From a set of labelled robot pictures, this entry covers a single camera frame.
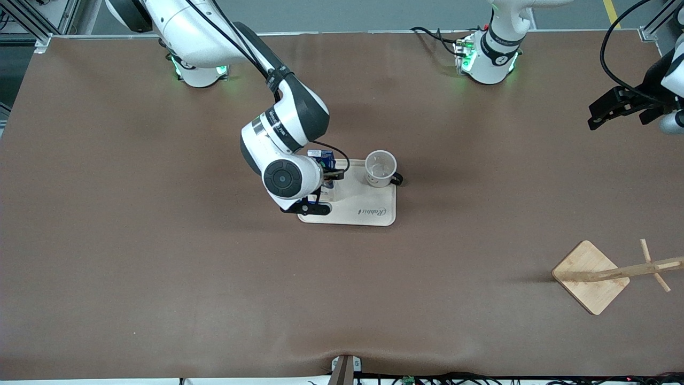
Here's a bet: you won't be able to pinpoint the blue Pascal milk carton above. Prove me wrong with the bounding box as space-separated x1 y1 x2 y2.
307 149 336 189

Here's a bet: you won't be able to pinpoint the white smiley mug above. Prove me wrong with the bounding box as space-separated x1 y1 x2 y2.
364 150 404 188

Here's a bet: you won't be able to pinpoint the cream rectangular Rabbit tray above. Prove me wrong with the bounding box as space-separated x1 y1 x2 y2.
297 158 397 227

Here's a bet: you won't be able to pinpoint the wooden mug stand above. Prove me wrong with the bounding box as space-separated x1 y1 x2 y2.
552 239 684 315

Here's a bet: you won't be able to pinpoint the aluminium frame profile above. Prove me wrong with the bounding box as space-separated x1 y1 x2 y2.
0 0 81 51
639 0 684 42

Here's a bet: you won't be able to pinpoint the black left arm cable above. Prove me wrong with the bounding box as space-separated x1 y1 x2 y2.
600 0 671 106

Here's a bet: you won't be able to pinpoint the metal table edge bracket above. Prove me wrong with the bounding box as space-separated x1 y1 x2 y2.
331 355 362 385

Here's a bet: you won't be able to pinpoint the black cables at arm base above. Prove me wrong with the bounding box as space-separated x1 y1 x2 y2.
410 26 461 57

